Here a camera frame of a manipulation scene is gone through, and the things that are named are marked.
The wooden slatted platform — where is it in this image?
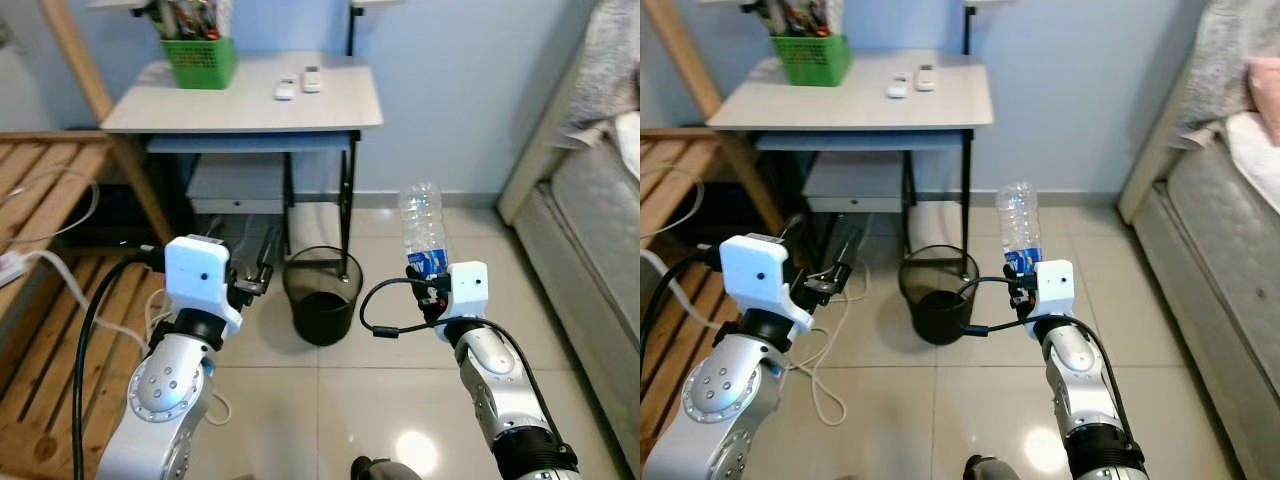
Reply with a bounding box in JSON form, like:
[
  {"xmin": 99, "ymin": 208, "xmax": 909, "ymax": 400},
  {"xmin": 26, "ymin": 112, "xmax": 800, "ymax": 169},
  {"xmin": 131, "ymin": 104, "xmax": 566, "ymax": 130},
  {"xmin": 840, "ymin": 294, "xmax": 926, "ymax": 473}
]
[
  {"xmin": 0, "ymin": 130, "xmax": 171, "ymax": 480},
  {"xmin": 640, "ymin": 128, "xmax": 761, "ymax": 461}
]

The clear plastic water bottle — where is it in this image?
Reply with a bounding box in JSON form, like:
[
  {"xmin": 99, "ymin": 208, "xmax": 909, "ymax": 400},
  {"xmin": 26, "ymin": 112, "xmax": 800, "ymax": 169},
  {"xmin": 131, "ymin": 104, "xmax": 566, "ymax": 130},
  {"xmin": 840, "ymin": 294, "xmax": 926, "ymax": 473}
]
[
  {"xmin": 398, "ymin": 182, "xmax": 451, "ymax": 279},
  {"xmin": 996, "ymin": 181, "xmax": 1043, "ymax": 276}
]

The white bed sheet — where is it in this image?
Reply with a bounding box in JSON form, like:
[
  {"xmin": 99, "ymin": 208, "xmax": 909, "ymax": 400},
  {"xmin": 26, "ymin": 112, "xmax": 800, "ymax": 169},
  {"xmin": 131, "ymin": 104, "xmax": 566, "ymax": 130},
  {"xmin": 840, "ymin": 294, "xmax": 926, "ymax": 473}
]
[
  {"xmin": 612, "ymin": 110, "xmax": 641, "ymax": 181},
  {"xmin": 1225, "ymin": 110, "xmax": 1280, "ymax": 216}
]

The colourful packets bundle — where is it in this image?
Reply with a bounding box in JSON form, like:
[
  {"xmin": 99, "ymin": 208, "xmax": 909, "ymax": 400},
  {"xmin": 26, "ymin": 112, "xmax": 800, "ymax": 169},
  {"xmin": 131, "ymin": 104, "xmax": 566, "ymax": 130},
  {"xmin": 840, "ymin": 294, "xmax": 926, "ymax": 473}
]
[
  {"xmin": 150, "ymin": 0, "xmax": 223, "ymax": 41},
  {"xmin": 762, "ymin": 0, "xmax": 836, "ymax": 39}
]

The beige wooden headboard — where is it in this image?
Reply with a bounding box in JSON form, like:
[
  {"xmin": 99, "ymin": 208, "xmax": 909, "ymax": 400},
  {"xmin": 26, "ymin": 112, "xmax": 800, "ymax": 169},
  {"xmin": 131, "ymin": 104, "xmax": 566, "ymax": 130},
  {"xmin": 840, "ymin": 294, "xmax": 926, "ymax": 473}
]
[
  {"xmin": 497, "ymin": 0, "xmax": 601, "ymax": 226},
  {"xmin": 1117, "ymin": 0, "xmax": 1211, "ymax": 223}
]

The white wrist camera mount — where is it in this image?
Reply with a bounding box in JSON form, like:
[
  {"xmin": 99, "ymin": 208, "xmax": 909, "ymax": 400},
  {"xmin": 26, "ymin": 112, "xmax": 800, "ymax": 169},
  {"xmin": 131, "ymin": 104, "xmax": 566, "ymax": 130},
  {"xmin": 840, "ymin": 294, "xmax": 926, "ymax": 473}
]
[
  {"xmin": 163, "ymin": 235, "xmax": 244, "ymax": 336},
  {"xmin": 437, "ymin": 262, "xmax": 489, "ymax": 323},
  {"xmin": 1030, "ymin": 260, "xmax": 1076, "ymax": 319},
  {"xmin": 720, "ymin": 233, "xmax": 813, "ymax": 336}
]

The pink pillow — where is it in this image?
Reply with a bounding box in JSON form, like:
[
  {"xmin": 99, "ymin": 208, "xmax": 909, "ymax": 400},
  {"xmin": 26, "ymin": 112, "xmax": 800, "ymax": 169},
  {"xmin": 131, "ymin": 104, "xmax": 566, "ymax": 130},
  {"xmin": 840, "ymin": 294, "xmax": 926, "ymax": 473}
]
[{"xmin": 1245, "ymin": 57, "xmax": 1280, "ymax": 146}]

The slanted wooden beam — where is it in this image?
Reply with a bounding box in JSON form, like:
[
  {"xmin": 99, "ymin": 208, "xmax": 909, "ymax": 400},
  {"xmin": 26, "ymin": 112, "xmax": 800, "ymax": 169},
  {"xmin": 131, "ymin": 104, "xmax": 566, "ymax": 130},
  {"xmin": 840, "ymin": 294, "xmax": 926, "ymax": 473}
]
[
  {"xmin": 38, "ymin": 0, "xmax": 179, "ymax": 244},
  {"xmin": 645, "ymin": 0, "xmax": 786, "ymax": 236}
]

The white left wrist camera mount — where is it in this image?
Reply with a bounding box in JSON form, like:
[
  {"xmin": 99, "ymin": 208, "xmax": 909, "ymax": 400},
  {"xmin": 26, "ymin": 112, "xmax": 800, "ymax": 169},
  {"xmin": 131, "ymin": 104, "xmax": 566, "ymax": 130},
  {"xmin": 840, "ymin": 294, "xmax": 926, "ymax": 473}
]
[
  {"xmin": 163, "ymin": 235, "xmax": 244, "ymax": 336},
  {"xmin": 720, "ymin": 233, "xmax": 813, "ymax": 336}
]

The black mesh trash bin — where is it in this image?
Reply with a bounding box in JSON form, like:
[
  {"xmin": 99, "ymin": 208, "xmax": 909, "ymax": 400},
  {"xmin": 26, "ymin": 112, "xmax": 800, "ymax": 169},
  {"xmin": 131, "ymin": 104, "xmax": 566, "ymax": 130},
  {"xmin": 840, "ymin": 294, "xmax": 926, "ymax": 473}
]
[
  {"xmin": 898, "ymin": 244, "xmax": 981, "ymax": 346},
  {"xmin": 282, "ymin": 246, "xmax": 364, "ymax": 347}
]

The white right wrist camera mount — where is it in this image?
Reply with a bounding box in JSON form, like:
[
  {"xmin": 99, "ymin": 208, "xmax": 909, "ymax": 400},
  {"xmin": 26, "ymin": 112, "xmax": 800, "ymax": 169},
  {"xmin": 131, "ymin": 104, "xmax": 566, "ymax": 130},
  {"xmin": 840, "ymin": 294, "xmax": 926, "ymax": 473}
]
[
  {"xmin": 1030, "ymin": 260, "xmax": 1076, "ymax": 319},
  {"xmin": 437, "ymin": 262, "xmax": 489, "ymax": 323}
]

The grey quilted mattress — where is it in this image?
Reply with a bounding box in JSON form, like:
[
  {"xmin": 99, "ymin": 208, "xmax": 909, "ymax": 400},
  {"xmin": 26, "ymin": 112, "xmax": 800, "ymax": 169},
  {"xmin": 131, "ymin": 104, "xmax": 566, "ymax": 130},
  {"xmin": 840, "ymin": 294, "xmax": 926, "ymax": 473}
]
[
  {"xmin": 1135, "ymin": 140, "xmax": 1280, "ymax": 441},
  {"xmin": 515, "ymin": 135, "xmax": 641, "ymax": 471}
]

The thin white cable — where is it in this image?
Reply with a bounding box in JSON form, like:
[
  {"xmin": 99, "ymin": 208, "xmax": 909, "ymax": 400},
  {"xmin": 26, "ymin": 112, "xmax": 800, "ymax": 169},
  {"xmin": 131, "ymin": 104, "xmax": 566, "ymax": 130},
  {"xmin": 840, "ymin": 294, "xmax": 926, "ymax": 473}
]
[{"xmin": 0, "ymin": 165, "xmax": 101, "ymax": 251}]

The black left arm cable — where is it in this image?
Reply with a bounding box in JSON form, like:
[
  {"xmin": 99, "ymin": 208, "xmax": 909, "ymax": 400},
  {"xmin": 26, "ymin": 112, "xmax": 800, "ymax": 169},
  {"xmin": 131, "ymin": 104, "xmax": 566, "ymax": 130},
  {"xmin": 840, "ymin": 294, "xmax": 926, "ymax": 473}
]
[
  {"xmin": 640, "ymin": 248, "xmax": 723, "ymax": 351},
  {"xmin": 72, "ymin": 250, "xmax": 166, "ymax": 480}
]

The grey floral patterned pillow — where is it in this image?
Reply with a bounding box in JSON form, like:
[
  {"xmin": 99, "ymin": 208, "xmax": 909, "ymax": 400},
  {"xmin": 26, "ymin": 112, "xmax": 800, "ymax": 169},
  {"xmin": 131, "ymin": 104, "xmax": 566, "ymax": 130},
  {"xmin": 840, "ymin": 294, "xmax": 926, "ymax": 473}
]
[
  {"xmin": 560, "ymin": 0, "xmax": 641, "ymax": 141},
  {"xmin": 1180, "ymin": 0, "xmax": 1280, "ymax": 146}
]

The thick white power cable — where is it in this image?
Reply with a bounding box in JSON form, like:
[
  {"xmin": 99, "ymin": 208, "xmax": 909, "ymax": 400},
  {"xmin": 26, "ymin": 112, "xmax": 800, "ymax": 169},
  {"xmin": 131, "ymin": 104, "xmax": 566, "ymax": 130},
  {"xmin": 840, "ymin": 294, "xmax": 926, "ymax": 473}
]
[
  {"xmin": 640, "ymin": 250, "xmax": 851, "ymax": 426},
  {"xmin": 20, "ymin": 250, "xmax": 233, "ymax": 426}
]

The green plastic basket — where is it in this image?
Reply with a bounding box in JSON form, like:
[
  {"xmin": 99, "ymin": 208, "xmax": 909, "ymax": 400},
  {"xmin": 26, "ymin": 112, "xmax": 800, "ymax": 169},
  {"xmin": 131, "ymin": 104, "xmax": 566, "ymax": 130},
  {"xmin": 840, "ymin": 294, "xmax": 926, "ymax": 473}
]
[
  {"xmin": 770, "ymin": 33, "xmax": 853, "ymax": 88},
  {"xmin": 160, "ymin": 35, "xmax": 239, "ymax": 91}
]

